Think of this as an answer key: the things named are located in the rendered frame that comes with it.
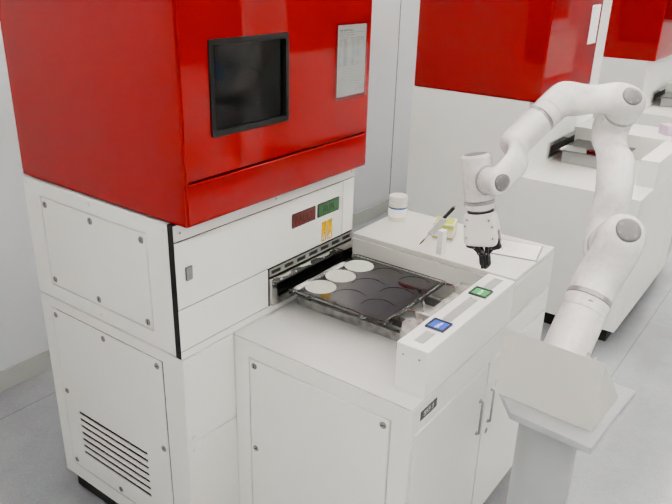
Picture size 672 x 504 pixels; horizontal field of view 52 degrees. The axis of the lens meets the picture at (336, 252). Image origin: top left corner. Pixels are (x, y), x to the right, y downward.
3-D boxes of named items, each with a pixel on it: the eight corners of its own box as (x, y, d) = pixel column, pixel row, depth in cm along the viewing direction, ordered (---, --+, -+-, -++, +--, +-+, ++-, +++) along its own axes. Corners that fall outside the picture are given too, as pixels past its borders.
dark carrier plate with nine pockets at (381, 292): (292, 289, 219) (292, 287, 219) (354, 256, 245) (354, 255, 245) (383, 322, 201) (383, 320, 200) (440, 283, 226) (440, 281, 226)
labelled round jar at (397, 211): (384, 219, 261) (385, 195, 257) (394, 214, 266) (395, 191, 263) (400, 223, 257) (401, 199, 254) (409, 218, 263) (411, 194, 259)
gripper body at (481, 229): (458, 209, 197) (461, 247, 200) (491, 210, 191) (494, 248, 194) (469, 203, 203) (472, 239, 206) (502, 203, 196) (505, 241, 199)
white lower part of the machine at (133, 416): (68, 485, 262) (37, 291, 230) (222, 389, 323) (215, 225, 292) (197, 579, 224) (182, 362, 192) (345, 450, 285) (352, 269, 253)
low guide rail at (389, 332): (296, 303, 226) (296, 295, 225) (300, 301, 228) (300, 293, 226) (430, 354, 199) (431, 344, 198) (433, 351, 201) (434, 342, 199)
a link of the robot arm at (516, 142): (575, 132, 191) (501, 204, 185) (537, 130, 205) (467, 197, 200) (561, 106, 187) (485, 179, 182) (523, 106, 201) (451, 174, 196)
